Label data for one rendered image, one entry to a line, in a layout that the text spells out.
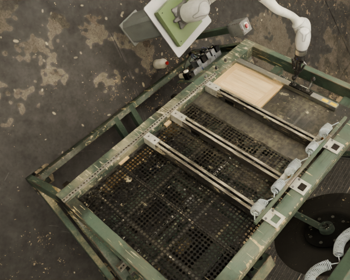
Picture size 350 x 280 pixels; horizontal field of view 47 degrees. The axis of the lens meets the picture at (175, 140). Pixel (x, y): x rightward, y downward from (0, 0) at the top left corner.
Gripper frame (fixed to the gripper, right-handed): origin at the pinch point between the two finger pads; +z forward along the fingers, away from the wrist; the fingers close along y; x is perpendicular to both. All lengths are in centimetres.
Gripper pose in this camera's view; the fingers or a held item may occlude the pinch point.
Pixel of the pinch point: (296, 74)
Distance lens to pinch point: 336.5
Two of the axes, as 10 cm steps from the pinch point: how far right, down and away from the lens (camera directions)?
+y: -7.3, -4.8, 4.9
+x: -6.8, 6.0, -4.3
